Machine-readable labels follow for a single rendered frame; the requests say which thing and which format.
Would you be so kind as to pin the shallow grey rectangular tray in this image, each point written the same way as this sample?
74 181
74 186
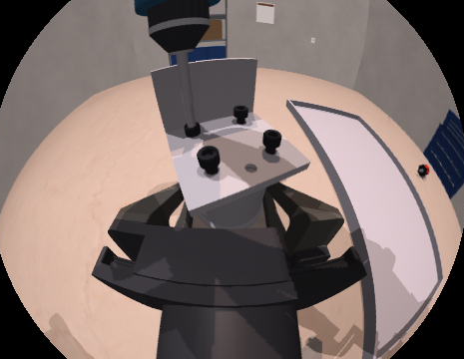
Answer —
377 196

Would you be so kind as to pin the red screwdriver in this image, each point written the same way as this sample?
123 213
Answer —
424 169

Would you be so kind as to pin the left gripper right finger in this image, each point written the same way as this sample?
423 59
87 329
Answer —
312 222

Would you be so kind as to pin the dark blue electric screwdriver barrel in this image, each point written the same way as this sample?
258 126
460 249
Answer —
178 26

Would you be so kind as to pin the black socket head screw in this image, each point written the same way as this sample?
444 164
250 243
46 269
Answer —
209 159
192 132
240 113
271 140

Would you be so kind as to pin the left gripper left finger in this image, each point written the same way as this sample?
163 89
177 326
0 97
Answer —
157 208

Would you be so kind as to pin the grey l-shaped bracket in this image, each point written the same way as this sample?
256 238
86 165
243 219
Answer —
219 85

